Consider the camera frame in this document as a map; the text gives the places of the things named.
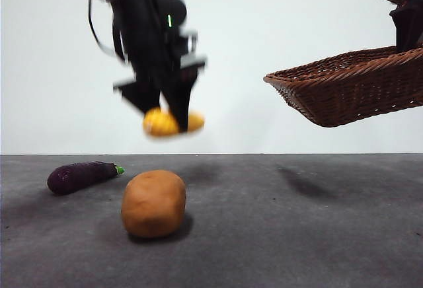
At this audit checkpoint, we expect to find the yellow corn cob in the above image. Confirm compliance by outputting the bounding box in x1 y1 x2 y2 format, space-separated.
142 108 205 137

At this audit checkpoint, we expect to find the brown wicker basket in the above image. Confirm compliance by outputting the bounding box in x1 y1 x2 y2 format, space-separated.
263 46 423 128

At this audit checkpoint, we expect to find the purple eggplant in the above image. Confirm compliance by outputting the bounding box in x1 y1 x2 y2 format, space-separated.
46 161 126 196

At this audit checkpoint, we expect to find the brown potato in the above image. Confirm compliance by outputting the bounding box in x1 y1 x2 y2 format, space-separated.
120 169 187 238

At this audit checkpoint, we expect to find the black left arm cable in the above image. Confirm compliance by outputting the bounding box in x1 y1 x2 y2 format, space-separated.
83 0 128 66

